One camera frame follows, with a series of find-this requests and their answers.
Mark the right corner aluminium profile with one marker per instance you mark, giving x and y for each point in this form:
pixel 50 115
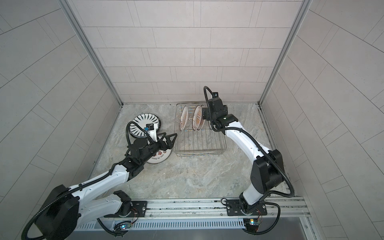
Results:
pixel 288 42

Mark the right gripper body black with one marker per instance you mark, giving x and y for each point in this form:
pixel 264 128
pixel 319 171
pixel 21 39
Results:
pixel 210 114

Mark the orange pattern plate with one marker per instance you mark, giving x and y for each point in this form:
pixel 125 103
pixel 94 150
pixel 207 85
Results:
pixel 202 120
pixel 197 118

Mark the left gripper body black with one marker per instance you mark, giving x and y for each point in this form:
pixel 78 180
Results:
pixel 152 149

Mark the black white striped plate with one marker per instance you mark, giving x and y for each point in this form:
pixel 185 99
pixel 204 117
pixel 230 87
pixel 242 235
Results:
pixel 143 120

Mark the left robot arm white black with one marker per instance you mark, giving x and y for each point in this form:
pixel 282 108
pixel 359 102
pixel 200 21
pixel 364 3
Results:
pixel 67 208

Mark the right circuit board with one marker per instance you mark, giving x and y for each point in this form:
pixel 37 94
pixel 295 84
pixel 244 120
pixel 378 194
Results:
pixel 251 225

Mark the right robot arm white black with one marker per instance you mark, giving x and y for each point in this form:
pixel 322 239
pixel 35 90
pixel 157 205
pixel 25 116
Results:
pixel 267 166

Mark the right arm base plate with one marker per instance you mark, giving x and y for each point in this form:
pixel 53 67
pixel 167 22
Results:
pixel 237 207

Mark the corner aluminium profile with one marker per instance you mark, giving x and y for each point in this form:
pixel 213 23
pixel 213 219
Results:
pixel 68 12
pixel 288 42

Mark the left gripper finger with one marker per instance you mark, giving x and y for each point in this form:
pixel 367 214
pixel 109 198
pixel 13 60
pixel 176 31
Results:
pixel 161 137
pixel 170 140

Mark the circuit board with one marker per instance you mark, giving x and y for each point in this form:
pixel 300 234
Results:
pixel 123 227
pixel 251 225

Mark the left corner aluminium profile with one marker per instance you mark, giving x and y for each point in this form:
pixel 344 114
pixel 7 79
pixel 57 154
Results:
pixel 68 12

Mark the metal wire dish rack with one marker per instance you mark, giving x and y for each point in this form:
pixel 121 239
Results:
pixel 192 143

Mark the left circuit board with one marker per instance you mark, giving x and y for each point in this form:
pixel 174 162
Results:
pixel 123 227

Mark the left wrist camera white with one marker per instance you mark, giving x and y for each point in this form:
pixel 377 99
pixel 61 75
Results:
pixel 152 131

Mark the orange sunburst plate front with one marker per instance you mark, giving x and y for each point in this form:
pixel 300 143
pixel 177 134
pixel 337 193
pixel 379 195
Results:
pixel 184 118

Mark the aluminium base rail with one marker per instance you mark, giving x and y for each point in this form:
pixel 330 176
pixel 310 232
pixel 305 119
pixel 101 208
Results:
pixel 188 209

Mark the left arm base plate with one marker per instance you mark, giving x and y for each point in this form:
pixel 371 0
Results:
pixel 132 209

